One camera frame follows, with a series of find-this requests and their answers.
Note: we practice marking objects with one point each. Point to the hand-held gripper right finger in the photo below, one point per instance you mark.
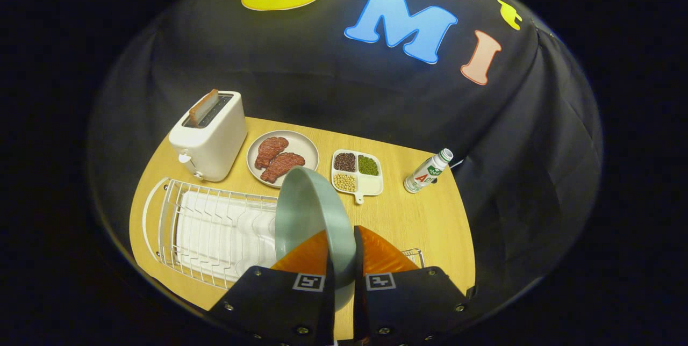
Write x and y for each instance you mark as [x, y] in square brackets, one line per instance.
[359, 308]

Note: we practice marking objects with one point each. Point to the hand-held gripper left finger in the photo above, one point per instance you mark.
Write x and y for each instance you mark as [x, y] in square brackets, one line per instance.
[329, 314]

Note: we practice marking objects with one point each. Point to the pale green plate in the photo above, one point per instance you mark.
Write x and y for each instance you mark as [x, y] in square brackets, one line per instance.
[306, 211]

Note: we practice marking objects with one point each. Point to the white divided dish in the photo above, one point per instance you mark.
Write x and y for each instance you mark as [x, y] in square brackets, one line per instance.
[371, 185]

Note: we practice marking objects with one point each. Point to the beige round plate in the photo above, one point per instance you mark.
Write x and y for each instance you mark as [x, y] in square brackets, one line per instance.
[306, 147]

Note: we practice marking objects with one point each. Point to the heap of yellow soybeans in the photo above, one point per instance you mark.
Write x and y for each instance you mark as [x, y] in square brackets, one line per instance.
[345, 182]

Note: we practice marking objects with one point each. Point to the heap of green beans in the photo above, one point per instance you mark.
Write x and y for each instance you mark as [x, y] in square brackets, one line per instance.
[368, 165]

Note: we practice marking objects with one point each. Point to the heap of dark red beans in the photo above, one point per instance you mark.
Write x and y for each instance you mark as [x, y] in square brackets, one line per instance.
[345, 161]

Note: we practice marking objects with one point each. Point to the white green-label drink bottle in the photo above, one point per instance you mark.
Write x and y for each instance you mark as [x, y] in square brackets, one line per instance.
[424, 174]

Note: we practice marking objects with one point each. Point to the brown steak piece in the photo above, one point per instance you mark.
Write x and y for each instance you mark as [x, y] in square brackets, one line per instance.
[270, 150]
[282, 166]

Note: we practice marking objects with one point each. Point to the white toaster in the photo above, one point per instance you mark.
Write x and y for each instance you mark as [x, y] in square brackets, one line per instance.
[215, 147]

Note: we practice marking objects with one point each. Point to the black backdrop cloth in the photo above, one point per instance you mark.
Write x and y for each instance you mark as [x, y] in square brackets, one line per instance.
[322, 77]

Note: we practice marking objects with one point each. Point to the brown toast slice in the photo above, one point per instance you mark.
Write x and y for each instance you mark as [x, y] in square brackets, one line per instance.
[203, 107]

